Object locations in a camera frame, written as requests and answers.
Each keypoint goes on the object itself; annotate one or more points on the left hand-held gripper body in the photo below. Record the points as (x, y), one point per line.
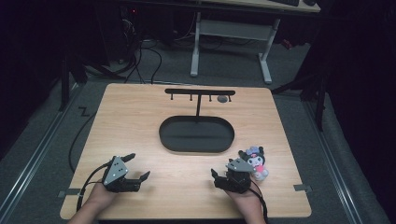
(115, 174)

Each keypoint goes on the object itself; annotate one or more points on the black metal stand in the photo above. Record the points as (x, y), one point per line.
(67, 81)
(314, 90)

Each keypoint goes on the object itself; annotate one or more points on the black hook rack with tray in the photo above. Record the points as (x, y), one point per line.
(196, 133)

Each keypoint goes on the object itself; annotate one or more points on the metal floor rail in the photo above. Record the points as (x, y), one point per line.
(333, 161)
(34, 165)

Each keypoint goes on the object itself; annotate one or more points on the black computer tower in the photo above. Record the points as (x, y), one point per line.
(120, 31)

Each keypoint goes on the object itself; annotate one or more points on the white-framed desk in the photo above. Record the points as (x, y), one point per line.
(233, 29)

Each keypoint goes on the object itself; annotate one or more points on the black keyboard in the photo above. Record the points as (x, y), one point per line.
(285, 2)

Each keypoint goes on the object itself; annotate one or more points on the black and pink plush toy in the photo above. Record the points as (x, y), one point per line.
(258, 161)

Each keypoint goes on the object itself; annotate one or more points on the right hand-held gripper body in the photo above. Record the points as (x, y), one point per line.
(238, 180)

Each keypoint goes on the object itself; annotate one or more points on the grey round disc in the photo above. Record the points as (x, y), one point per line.
(222, 99)

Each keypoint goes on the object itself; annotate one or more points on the person's right hand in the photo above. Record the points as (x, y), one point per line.
(247, 200)

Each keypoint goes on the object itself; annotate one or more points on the small red object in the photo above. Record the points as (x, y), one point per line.
(286, 44)

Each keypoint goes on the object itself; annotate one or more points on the black computer mouse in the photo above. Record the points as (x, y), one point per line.
(309, 2)

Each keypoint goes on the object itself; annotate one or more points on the person's left hand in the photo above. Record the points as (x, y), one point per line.
(101, 196)

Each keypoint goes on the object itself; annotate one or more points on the grey tape strip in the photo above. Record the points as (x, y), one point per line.
(69, 193)
(302, 187)

